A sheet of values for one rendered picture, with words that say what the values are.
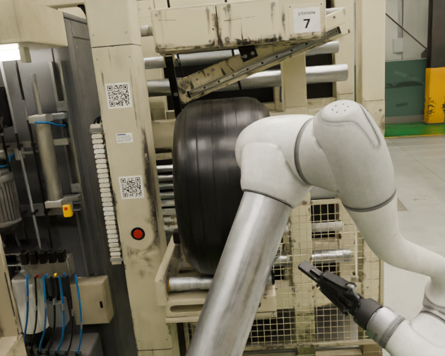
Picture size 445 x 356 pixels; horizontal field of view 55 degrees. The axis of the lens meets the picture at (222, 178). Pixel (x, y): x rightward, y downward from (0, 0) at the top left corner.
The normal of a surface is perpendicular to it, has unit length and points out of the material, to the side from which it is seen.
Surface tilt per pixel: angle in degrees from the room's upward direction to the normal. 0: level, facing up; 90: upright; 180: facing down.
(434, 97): 90
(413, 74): 90
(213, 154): 57
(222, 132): 44
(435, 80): 90
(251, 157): 63
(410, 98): 90
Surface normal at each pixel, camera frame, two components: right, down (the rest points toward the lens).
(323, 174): -0.55, 0.61
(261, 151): -0.72, -0.26
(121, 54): -0.04, 0.25
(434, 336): -0.07, -0.71
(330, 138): -0.61, 0.30
